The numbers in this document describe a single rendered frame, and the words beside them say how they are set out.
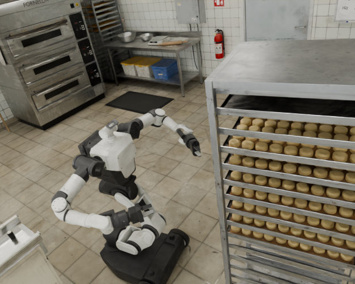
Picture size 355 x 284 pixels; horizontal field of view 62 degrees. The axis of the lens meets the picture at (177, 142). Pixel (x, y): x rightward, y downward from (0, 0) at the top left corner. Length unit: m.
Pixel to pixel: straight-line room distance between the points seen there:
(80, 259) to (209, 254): 1.18
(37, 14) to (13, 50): 0.70
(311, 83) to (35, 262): 1.84
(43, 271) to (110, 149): 0.91
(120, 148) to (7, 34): 3.60
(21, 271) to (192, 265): 1.32
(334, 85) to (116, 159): 1.26
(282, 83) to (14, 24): 4.59
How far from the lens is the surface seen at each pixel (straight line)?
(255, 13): 5.21
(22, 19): 5.27
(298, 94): 1.06
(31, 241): 2.07
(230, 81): 1.05
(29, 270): 2.16
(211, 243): 2.81
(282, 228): 1.53
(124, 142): 1.88
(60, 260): 3.13
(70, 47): 5.66
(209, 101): 1.11
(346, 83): 1.02
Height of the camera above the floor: 2.21
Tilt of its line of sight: 32 degrees down
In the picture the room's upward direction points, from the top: 10 degrees counter-clockwise
